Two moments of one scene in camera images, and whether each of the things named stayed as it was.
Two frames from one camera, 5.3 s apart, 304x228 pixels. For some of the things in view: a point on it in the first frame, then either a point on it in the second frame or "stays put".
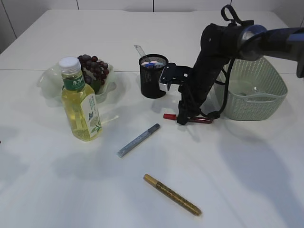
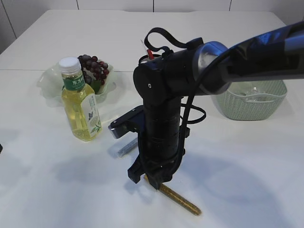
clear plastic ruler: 139,50 -> 143,47
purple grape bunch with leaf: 94,71 stays put
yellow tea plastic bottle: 80,102 stays put
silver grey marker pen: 149,132 stays put
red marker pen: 202,120 -> 151,55
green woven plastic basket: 256,89 stays put
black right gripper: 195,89 -> 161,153
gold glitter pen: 173,195 stays put
